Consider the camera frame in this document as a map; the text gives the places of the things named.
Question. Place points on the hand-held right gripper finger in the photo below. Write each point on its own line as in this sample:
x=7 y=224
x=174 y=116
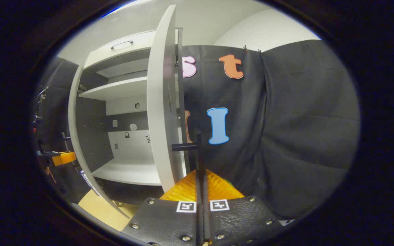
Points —
x=198 y=222
x=207 y=222

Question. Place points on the camera-sticker shoe cabinet door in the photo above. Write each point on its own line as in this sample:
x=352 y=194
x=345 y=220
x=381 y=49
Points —
x=71 y=119

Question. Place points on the headphone-sticker shoe cabinet door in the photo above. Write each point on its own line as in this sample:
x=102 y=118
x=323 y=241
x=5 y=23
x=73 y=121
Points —
x=161 y=102

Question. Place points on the metal door hinge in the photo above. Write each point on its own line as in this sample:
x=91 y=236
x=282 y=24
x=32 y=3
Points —
x=81 y=88

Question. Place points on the white double-door shoe cabinet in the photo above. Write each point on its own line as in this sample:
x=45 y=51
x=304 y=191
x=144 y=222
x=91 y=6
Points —
x=128 y=143

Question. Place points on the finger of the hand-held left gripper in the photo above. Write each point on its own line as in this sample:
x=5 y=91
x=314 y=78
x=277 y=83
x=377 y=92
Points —
x=65 y=158

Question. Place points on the white cabinet drawer front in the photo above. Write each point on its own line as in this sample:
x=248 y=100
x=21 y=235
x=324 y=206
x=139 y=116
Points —
x=139 y=44

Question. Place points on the black backdrop cloth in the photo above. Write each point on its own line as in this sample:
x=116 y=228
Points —
x=56 y=102
x=303 y=130

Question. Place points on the white cabinet shelf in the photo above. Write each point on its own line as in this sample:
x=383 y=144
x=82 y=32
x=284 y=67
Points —
x=132 y=171
x=115 y=89
x=121 y=68

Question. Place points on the white and blue box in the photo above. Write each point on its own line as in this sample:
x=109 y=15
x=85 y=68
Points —
x=88 y=181

